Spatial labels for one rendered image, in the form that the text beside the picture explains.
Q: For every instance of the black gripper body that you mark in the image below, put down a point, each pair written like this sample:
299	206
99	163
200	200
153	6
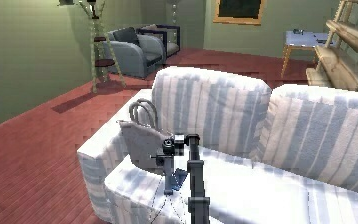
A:
168	146

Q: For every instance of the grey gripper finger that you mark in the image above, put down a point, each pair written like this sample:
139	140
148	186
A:
156	200
174	209

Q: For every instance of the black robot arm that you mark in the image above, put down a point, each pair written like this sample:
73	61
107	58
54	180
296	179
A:
197	180

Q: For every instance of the grey tote bag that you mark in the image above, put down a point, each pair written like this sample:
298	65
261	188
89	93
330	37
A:
142	146

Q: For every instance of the white blue striped pillow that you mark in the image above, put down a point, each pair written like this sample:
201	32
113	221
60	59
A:
320	136
210	110

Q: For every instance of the white blue striped sofa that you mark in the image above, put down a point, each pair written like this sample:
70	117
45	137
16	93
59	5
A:
253	193

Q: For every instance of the blue-grey armchair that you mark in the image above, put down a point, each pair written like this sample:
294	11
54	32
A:
133	56

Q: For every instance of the dark grey cushion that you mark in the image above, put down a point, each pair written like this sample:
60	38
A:
127	36

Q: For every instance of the pale floor lamp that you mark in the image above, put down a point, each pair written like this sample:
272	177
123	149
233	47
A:
174	13

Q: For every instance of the wooden framed dark picture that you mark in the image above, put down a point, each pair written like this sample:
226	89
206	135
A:
239	10

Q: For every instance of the pale blue side table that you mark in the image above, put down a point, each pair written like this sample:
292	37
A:
303	40

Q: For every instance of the small dark object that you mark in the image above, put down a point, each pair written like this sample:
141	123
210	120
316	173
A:
297	31

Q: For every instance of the pale wooden shelf unit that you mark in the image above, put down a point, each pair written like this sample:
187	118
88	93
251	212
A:
340	60

